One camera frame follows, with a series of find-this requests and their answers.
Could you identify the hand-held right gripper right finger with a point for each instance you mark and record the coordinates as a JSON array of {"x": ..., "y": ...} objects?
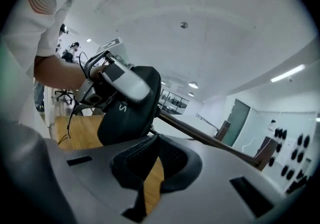
[{"x": 212, "y": 193}]

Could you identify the small pendant lamp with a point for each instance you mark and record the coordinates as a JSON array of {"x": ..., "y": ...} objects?
[{"x": 191, "y": 94}]

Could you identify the person's white shirt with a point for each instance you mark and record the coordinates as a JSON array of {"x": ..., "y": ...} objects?
[{"x": 30, "y": 17}]

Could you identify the black metal balustrade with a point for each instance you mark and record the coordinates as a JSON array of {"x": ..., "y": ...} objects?
[{"x": 206, "y": 121}]

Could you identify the green door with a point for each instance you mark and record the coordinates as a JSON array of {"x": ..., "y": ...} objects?
[{"x": 237, "y": 122}]

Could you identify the black oval case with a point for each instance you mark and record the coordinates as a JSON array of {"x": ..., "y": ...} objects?
[{"x": 140, "y": 117}]

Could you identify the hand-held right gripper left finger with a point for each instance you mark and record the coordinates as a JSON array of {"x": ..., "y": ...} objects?
[{"x": 100, "y": 183}]

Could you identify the glass office partition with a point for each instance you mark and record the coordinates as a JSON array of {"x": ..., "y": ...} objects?
[{"x": 173, "y": 101}]

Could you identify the dark curved railing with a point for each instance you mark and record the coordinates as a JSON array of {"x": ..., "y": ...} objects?
[{"x": 200, "y": 134}]

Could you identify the long ceiling strip light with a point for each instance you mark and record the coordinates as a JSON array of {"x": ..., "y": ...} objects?
[{"x": 287, "y": 74}]

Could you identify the large pendant lamp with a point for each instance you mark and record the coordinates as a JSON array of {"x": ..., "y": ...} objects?
[{"x": 193, "y": 84}]

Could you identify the wooden table with black legs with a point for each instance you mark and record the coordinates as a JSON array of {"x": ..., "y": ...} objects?
[{"x": 82, "y": 130}]

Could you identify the black office chair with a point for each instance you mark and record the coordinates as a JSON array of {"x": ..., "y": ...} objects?
[{"x": 64, "y": 95}]

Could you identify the round ceiling detector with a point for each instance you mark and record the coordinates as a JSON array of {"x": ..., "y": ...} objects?
[{"x": 184, "y": 25}]

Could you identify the person's left hand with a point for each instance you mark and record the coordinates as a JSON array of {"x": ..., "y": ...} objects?
[{"x": 97, "y": 72}]

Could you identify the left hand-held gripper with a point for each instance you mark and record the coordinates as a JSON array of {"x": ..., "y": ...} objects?
[{"x": 100, "y": 97}]

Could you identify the group of black oval items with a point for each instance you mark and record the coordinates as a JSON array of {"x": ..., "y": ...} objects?
[{"x": 300, "y": 140}]

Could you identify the white wall panel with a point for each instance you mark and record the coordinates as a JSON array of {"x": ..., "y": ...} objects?
[{"x": 290, "y": 142}]

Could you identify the person's left forearm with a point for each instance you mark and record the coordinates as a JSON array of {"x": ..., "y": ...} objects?
[{"x": 57, "y": 72}]

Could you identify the square ceiling light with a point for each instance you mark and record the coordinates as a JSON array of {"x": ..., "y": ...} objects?
[{"x": 88, "y": 40}]

